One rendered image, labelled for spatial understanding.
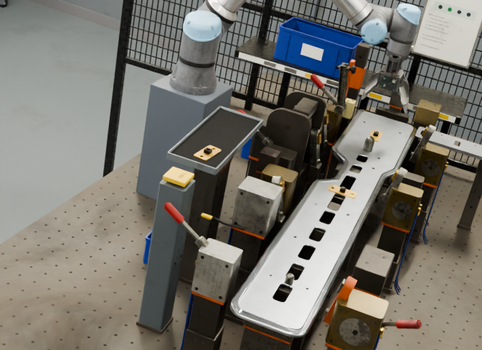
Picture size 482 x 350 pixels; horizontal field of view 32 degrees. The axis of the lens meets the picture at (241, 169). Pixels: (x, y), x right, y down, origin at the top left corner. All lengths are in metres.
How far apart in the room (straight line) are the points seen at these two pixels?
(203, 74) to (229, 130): 0.37
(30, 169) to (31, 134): 0.39
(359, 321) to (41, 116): 3.28
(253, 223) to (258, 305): 0.31
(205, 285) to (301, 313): 0.24
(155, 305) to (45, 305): 0.30
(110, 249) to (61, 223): 0.19
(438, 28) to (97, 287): 1.67
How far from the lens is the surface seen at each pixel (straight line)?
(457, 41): 3.35
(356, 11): 2.58
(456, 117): 3.20
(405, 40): 2.74
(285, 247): 2.18
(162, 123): 2.73
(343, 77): 2.86
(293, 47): 3.29
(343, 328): 1.96
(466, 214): 3.13
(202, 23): 2.64
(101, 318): 2.32
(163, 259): 2.17
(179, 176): 2.07
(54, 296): 2.38
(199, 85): 2.69
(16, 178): 4.30
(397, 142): 2.92
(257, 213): 2.18
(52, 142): 4.66
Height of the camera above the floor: 2.16
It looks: 28 degrees down
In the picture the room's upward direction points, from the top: 11 degrees clockwise
